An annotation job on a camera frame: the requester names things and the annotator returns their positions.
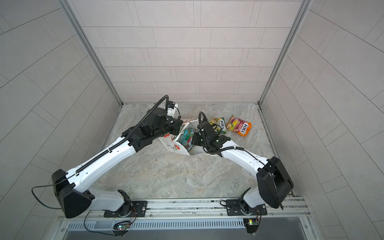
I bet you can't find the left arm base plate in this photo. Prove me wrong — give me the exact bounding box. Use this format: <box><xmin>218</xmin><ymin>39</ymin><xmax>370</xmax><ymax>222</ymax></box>
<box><xmin>104</xmin><ymin>201</ymin><xmax>148</xmax><ymax>218</ymax></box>

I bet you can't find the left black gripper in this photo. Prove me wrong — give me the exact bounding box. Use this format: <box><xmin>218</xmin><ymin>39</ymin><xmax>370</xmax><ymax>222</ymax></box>
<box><xmin>150</xmin><ymin>117</ymin><xmax>185</xmax><ymax>141</ymax></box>

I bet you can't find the orange pink Fox's candy packet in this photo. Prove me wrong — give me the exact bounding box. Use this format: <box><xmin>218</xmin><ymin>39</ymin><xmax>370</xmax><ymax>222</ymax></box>
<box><xmin>226</xmin><ymin>116</ymin><xmax>252</xmax><ymax>137</ymax></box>

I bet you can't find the left circuit board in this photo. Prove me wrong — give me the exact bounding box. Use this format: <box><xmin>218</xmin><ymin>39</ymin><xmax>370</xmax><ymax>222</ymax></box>
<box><xmin>113</xmin><ymin>221</ymin><xmax>131</xmax><ymax>231</ymax></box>

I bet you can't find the white paper bag red flower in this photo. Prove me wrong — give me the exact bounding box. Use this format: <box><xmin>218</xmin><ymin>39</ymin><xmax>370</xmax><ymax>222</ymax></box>
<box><xmin>160</xmin><ymin>119</ymin><xmax>208</xmax><ymax>156</ymax></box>

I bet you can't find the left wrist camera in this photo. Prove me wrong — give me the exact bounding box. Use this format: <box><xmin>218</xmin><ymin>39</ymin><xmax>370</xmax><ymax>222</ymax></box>
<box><xmin>166</xmin><ymin>101</ymin><xmax>178</xmax><ymax>118</ymax></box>

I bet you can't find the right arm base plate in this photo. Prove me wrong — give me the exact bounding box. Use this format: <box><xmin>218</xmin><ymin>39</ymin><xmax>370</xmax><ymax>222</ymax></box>
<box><xmin>220</xmin><ymin>199</ymin><xmax>268</xmax><ymax>216</ymax></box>

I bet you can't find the left black cable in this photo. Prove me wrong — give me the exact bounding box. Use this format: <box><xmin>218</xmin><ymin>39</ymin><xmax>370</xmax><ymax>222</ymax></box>
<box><xmin>31</xmin><ymin>179</ymin><xmax>65</xmax><ymax>210</ymax></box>

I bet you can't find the circuit board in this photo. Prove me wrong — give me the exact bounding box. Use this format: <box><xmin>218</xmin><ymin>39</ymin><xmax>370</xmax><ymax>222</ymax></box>
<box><xmin>113</xmin><ymin>221</ymin><xmax>131</xmax><ymax>231</ymax></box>
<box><xmin>243</xmin><ymin>219</ymin><xmax>260</xmax><ymax>234</ymax></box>

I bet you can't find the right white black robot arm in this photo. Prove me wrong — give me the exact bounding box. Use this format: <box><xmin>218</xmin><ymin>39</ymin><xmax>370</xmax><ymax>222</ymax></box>
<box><xmin>192</xmin><ymin>118</ymin><xmax>294</xmax><ymax>215</ymax></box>

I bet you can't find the teal candy packet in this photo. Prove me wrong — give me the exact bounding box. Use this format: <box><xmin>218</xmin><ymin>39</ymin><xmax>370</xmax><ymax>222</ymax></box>
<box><xmin>178</xmin><ymin>128</ymin><xmax>195</xmax><ymax>151</ymax></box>

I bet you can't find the right circuit board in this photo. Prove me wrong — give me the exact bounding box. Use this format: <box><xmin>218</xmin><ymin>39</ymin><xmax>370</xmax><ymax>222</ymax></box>
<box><xmin>243</xmin><ymin>219</ymin><xmax>260</xmax><ymax>234</ymax></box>

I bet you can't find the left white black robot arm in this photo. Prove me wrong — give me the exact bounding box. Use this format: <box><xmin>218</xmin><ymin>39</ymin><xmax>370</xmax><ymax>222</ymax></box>
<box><xmin>52</xmin><ymin>103</ymin><xmax>183</xmax><ymax>219</ymax></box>

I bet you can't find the green yellow Fox's candy packet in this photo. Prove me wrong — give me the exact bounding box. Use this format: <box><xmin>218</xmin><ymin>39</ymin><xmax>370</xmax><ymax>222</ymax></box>
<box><xmin>208</xmin><ymin>118</ymin><xmax>227</xmax><ymax>134</ymax></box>

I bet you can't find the aluminium mounting rail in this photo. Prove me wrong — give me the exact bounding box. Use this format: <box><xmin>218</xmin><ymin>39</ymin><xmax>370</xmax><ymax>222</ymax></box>
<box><xmin>53</xmin><ymin>197</ymin><xmax>311</xmax><ymax>221</ymax></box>

